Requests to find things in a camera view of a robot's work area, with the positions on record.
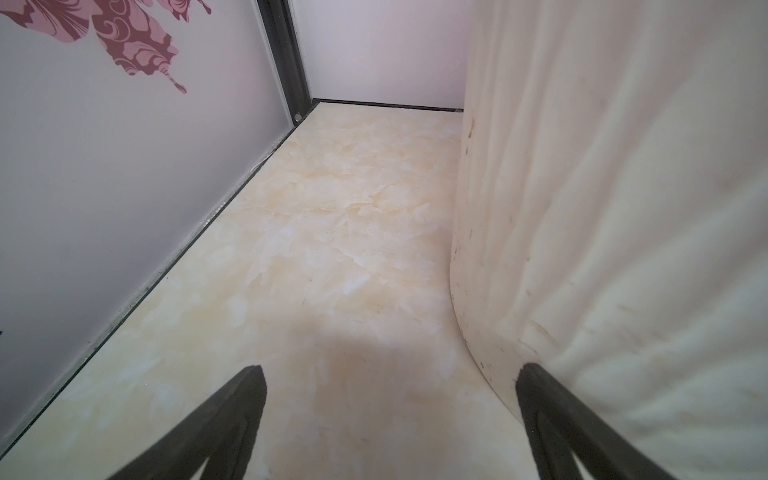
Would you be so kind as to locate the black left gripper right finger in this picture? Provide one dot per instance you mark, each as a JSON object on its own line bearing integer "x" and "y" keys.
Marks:
{"x": 564, "y": 434}

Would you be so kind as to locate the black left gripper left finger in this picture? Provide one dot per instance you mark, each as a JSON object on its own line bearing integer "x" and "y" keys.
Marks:
{"x": 215, "y": 441}

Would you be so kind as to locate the cream ribbed waste bin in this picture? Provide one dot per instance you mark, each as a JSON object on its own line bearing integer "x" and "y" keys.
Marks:
{"x": 611, "y": 218}

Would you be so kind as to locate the black corner frame post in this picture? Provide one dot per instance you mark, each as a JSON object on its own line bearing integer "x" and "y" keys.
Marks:
{"x": 282, "y": 38}

